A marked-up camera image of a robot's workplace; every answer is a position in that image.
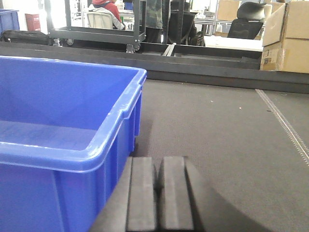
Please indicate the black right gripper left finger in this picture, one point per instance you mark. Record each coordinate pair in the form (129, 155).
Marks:
(132, 205)

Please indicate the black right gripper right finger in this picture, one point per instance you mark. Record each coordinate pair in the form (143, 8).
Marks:
(187, 202)

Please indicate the large blue plastic bin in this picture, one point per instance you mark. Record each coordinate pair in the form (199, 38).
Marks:
(66, 131)

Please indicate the grey conveyor belt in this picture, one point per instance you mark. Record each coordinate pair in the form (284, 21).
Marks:
(245, 142)

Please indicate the small blue bin far left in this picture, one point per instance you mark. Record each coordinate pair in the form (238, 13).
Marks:
(9, 20)

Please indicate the black wheeled metal cart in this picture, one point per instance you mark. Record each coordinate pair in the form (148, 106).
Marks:
(70, 35)

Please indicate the person in camouflage clothing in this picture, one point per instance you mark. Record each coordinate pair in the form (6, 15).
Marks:
(154, 20)

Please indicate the black office chair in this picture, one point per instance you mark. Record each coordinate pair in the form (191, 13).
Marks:
(249, 21)

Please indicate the white mesh office chair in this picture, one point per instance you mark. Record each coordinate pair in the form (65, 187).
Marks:
(99, 20)

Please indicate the stacked brown cardboard boxes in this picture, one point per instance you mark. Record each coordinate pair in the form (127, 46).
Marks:
(286, 39)

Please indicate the person in red jacket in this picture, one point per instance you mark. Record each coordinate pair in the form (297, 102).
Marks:
(108, 7)

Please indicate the black bag on floor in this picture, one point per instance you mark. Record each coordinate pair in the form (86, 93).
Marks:
(26, 37)

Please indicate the red box in background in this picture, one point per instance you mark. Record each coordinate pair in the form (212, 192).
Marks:
(33, 22)

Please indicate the black conveyor side rail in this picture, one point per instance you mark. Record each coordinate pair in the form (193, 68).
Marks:
(189, 64)

